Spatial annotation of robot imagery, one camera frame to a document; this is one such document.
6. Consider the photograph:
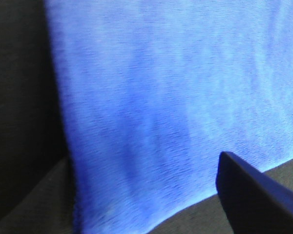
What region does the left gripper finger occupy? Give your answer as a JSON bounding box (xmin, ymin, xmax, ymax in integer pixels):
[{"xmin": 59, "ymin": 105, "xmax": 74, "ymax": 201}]
[{"xmin": 215, "ymin": 152, "xmax": 293, "ymax": 234}]

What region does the blue microfiber towel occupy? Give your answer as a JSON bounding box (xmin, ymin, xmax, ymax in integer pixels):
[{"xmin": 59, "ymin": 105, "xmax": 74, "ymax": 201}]
[{"xmin": 44, "ymin": 0, "xmax": 293, "ymax": 234}]

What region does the black table cover cloth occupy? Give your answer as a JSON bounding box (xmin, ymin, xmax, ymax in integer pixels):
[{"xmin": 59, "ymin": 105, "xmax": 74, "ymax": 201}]
[{"xmin": 0, "ymin": 0, "xmax": 293, "ymax": 234}]

